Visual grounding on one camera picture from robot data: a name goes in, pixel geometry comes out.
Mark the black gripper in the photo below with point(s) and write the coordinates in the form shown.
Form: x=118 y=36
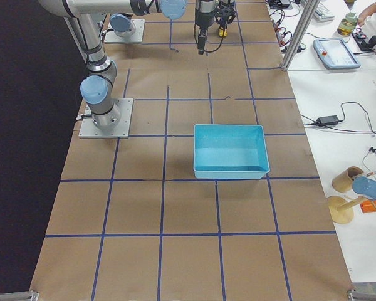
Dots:
x=204 y=18

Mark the orange plastic piece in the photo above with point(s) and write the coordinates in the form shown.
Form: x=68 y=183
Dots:
x=368 y=206

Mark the black power adapter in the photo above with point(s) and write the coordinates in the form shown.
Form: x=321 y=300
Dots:
x=327 y=120

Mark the wooden cylinder cup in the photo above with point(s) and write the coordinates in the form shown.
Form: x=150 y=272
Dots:
x=343 y=182

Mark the wooden stand with disc base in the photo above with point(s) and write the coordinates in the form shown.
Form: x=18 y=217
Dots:
x=341 y=210

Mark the yellow beetle toy car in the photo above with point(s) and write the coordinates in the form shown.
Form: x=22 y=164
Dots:
x=222 y=32

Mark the white keyboard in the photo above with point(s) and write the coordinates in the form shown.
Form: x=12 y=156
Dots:
x=323 y=14

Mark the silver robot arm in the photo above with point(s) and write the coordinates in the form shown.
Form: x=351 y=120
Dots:
x=97 y=87
x=121 y=24

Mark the amber glass jar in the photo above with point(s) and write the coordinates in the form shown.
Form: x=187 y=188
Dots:
x=348 y=24

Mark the blue teach pendant tablet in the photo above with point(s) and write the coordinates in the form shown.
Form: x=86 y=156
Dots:
x=335 y=54

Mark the light blue plastic bin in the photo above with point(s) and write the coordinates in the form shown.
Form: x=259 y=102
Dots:
x=230 y=152

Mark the aluminium frame post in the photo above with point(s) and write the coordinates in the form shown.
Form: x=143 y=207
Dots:
x=299 y=32

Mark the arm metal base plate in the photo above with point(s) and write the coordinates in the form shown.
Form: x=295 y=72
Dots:
x=133 y=35
x=115 y=124

